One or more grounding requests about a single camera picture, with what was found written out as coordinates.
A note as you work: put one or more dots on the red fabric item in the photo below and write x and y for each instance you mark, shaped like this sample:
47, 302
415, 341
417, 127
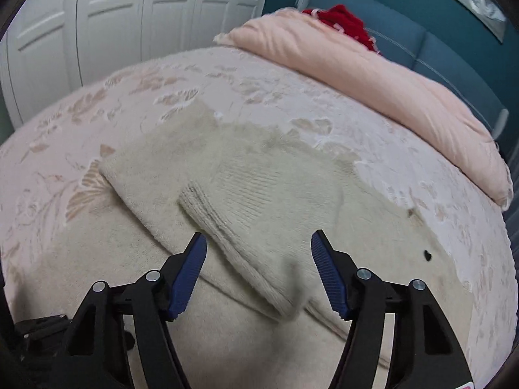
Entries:
342, 20

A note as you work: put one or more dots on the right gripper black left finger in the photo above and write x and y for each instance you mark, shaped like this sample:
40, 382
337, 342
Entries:
93, 353

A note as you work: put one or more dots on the pink butterfly bedspread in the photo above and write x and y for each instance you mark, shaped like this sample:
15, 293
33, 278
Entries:
51, 171

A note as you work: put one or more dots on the white wardrobe doors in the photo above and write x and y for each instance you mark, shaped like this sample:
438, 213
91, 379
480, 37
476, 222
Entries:
52, 47

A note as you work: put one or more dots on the blue upholstered headboard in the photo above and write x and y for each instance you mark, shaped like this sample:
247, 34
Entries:
411, 45

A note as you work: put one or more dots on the pink folded quilt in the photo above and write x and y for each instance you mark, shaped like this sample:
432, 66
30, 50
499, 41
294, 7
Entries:
433, 112

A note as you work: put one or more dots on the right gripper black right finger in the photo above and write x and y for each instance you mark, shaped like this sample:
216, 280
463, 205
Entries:
425, 350

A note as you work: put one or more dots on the cream knitted sweater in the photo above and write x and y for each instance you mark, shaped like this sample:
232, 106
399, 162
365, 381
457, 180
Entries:
259, 316

